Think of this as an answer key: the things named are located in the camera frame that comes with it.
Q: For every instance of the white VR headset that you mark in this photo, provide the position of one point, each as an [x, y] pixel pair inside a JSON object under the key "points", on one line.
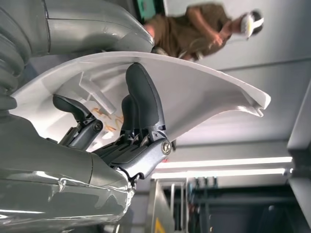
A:
{"points": [[247, 24]]}

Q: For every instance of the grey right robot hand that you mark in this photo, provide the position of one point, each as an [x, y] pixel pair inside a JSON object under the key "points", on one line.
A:
{"points": [[60, 193]]}

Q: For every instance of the person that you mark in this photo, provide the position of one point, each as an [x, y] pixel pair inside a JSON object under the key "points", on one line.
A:
{"points": [[174, 32]]}

